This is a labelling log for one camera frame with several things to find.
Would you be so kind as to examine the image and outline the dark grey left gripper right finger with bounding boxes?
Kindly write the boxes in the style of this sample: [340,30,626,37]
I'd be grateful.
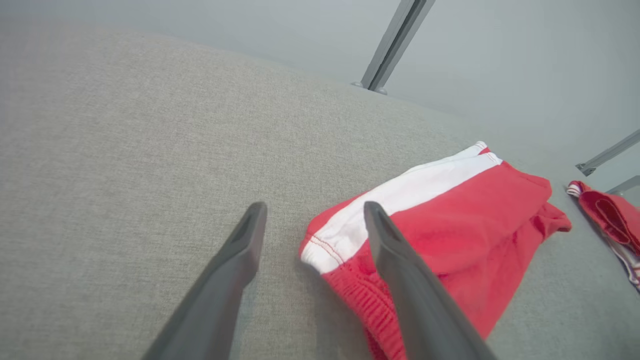
[363,200,496,360]

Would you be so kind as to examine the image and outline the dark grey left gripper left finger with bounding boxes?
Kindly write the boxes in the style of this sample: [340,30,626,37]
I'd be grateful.
[142,201,269,360]

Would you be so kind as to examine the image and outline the red shorts white trim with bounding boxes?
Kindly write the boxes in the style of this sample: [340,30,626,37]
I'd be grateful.
[299,141,572,360]

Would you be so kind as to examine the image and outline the red basketball jersey white sleeves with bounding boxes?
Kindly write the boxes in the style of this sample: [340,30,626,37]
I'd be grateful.
[566,180,640,293]

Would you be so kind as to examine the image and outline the grey metal partition post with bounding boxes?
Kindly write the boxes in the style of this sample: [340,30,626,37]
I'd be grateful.
[351,0,436,96]
[605,175,640,196]
[575,129,640,177]

